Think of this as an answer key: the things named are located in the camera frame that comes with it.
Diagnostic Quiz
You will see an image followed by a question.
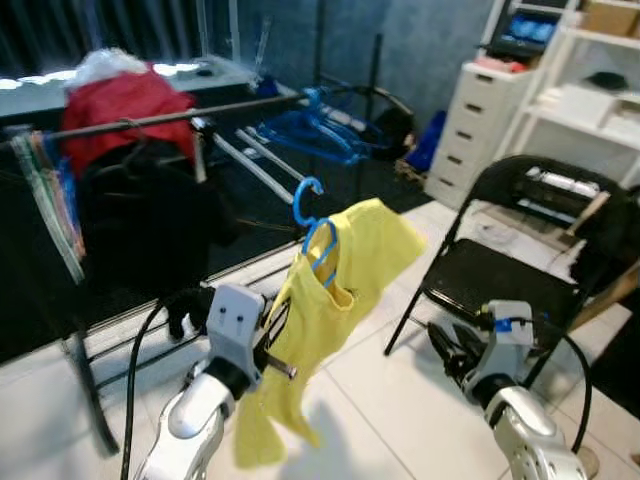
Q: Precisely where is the yellow shirt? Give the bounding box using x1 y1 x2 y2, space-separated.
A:
232 197 429 470

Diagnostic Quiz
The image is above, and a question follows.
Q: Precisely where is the blue plastic clothes hanger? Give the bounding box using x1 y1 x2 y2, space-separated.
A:
290 176 343 293

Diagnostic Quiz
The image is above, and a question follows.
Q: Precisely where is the black folding chair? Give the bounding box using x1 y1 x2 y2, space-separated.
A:
384 154 640 393

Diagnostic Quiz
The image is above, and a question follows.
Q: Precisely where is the wooden stick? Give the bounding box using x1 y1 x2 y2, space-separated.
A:
563 260 640 333

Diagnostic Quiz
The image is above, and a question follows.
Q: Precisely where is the beige slipper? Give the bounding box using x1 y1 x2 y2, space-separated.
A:
574 445 603 480

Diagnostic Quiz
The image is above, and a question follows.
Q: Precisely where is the black garment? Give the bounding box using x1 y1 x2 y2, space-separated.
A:
76 138 243 343

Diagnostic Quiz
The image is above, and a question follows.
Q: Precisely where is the silver black device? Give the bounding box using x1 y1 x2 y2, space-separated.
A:
510 165 608 227

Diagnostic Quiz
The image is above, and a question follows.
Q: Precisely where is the silver metal bar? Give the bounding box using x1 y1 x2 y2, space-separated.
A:
236 126 303 189
208 130 298 206

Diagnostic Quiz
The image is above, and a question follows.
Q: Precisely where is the blue bag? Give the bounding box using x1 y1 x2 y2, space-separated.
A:
406 108 453 175

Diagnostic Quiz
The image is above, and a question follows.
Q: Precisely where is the white drawer cabinet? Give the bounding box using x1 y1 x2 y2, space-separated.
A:
424 60 533 211

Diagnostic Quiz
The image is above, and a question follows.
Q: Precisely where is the black bag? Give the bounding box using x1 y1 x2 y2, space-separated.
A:
368 98 418 163

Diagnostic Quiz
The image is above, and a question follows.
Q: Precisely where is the bundle of blue hangers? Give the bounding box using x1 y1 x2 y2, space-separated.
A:
252 86 379 168

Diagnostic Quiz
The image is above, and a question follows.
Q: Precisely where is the black metal clothes rack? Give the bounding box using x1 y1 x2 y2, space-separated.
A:
0 0 416 459

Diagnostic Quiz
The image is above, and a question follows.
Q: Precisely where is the white open shelf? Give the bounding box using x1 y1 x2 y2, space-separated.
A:
493 0 640 193

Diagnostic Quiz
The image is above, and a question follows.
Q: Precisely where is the translucent plastic hangers bundle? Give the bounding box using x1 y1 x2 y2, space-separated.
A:
8 128 89 286

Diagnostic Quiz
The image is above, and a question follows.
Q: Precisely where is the pink item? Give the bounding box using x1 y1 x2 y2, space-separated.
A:
472 54 518 75

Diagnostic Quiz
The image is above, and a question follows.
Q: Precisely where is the red garment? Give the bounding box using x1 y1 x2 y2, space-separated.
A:
60 67 199 179

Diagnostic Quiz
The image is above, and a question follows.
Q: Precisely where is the laptop with blue screen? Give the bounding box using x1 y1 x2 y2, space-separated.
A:
488 8 563 59

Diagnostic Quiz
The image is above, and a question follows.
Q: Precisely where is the white fluffy cloth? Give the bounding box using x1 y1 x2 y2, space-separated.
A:
73 47 151 89

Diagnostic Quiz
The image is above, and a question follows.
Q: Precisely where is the brown cardboard box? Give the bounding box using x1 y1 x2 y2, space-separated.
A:
578 0 640 39

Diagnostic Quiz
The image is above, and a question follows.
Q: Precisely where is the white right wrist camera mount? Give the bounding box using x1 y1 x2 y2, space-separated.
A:
476 299 536 389

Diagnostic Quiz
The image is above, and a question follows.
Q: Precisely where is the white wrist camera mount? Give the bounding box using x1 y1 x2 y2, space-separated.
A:
204 283 270 379
476 299 536 389

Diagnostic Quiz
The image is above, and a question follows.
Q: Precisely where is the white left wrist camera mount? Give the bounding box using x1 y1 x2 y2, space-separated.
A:
204 283 270 379

